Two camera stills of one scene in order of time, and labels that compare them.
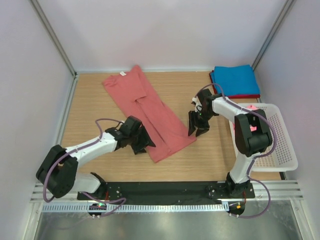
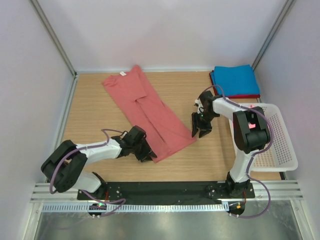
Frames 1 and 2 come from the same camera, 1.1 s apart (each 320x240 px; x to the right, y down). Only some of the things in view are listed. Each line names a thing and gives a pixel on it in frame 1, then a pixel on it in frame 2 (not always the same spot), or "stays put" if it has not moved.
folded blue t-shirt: [234, 80] stays put
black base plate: [174, 191] stays put
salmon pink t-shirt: [131, 91] stays put
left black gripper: [139, 148] → [147, 149]
